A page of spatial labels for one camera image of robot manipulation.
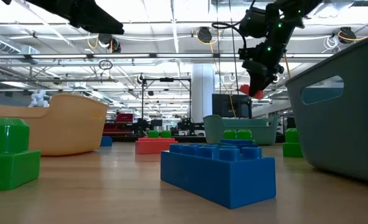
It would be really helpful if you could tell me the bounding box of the black metal rig frame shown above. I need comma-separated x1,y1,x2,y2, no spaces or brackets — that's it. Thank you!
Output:
141,77,192,125

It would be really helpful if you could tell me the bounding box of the white figure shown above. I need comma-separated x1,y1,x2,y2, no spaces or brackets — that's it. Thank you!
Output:
28,89,51,108

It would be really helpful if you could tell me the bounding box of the black ceiling cable reel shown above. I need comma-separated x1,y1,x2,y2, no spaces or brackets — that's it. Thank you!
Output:
338,26,357,44
197,26,213,44
97,33,122,53

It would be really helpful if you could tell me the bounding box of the dark computer monitor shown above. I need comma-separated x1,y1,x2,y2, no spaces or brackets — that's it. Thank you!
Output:
211,93,252,119

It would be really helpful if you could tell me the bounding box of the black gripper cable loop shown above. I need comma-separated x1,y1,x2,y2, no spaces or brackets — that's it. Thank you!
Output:
211,21,249,52

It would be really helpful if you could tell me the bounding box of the blue-grey plastic bin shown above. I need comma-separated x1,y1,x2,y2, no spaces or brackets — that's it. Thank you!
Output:
285,32,368,185

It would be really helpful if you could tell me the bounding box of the orange-red toy block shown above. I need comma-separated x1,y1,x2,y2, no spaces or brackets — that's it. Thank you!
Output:
135,137,179,155
239,83,265,100

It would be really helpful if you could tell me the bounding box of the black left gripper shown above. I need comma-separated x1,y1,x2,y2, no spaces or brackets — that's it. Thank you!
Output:
25,0,125,35

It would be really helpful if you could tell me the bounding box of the thin yellow hanging cable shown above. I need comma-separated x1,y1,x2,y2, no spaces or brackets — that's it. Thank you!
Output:
213,43,237,118

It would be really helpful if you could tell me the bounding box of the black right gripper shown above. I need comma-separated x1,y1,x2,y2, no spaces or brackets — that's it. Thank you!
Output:
238,40,286,98

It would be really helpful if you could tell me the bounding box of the white building pillar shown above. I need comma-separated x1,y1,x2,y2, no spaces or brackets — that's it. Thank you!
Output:
191,63,216,124

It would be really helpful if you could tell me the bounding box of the green toy block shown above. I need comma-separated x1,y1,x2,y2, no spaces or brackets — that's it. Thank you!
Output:
0,117,42,192
282,128,304,158
147,129,173,139
223,129,256,141

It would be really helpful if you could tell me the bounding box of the long ceiling light bar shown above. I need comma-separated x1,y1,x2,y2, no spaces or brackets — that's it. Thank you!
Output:
0,53,334,59

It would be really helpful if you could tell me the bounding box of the grey ceiling air duct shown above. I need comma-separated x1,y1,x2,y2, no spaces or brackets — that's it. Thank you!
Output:
0,30,40,55

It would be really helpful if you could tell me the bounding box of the yellow plastic bin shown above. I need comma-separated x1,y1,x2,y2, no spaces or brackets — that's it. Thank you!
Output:
0,93,109,156

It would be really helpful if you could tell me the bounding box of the red tool cabinet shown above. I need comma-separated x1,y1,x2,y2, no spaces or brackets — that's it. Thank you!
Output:
103,113,135,137

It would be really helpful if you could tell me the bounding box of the black hanging cable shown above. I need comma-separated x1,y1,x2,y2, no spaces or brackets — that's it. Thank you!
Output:
228,0,241,119

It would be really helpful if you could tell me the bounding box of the black aluminium table frame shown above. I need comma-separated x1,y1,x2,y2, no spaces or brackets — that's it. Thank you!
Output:
112,136,286,143

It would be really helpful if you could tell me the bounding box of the teal green plastic bin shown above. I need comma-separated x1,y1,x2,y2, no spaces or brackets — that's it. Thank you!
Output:
203,114,280,146

